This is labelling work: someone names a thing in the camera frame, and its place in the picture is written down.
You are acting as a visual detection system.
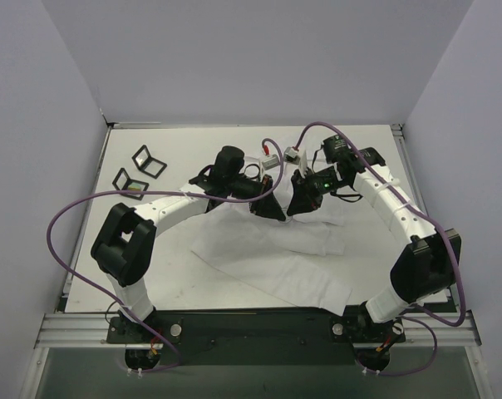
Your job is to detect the white garment shirt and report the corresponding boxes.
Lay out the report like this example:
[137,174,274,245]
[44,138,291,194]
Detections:
[191,204,352,316]

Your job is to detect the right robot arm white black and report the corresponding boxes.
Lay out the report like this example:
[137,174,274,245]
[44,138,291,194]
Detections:
[284,135,461,326]

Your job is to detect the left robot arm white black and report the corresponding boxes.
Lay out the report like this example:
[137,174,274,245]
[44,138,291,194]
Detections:
[91,145,286,342]

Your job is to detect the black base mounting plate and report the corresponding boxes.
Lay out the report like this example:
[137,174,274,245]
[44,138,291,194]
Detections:
[106,306,406,369]

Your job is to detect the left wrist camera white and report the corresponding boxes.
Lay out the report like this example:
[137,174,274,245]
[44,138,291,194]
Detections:
[258,155,281,171]

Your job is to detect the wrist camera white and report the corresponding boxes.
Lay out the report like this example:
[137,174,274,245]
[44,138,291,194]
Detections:
[283,146,309,178]
[258,155,281,171]

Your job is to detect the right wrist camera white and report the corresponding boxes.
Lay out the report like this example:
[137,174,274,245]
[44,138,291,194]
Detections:
[283,146,309,178]

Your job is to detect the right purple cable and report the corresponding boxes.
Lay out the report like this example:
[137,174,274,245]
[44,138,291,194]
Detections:
[292,121,468,377]

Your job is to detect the purple cable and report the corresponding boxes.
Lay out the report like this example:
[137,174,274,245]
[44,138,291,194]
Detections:
[292,121,468,377]
[46,137,283,373]

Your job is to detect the black frame stand upper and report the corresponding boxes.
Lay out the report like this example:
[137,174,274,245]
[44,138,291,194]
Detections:
[131,145,167,179]

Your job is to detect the black frame stand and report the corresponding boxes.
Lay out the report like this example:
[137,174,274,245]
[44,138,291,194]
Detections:
[131,145,167,179]
[112,168,149,200]

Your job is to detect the black frame stand lower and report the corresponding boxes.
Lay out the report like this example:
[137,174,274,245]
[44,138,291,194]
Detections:
[112,168,149,200]

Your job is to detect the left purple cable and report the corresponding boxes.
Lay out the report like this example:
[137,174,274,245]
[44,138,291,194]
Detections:
[46,137,283,373]

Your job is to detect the aluminium front rail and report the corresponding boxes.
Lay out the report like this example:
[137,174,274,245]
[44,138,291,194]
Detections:
[34,313,108,348]

